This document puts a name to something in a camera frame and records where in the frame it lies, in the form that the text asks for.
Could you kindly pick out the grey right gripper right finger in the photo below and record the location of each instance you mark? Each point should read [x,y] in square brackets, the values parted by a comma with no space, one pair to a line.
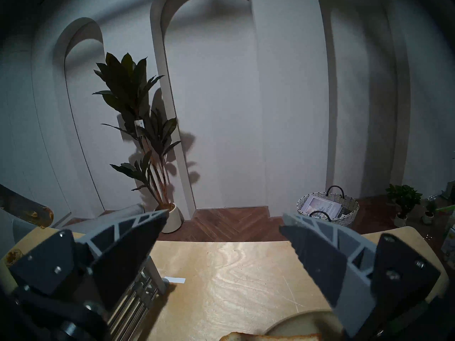
[355,276]

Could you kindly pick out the tiny potted plant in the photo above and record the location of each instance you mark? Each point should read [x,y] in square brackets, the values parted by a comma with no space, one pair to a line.
[429,212]

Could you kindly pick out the green ceramic plate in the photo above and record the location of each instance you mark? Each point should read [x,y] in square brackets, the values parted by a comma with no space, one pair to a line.
[302,322]

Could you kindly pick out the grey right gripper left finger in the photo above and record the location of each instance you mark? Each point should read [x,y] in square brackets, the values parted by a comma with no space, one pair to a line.
[89,258]

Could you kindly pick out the white tape strip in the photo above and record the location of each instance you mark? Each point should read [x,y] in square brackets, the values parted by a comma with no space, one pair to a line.
[175,280]

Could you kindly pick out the slice of white bread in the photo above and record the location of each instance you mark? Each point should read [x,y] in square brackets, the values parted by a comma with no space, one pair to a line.
[270,337]

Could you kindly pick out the small leafy potted plant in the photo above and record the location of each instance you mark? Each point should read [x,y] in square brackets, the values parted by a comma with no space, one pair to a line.
[403,198]

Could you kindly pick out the tall potted plant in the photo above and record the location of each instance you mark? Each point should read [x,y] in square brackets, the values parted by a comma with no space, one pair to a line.
[131,95]

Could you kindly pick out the grey dish rack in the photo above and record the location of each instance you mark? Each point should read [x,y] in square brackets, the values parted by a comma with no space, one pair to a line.
[142,290]

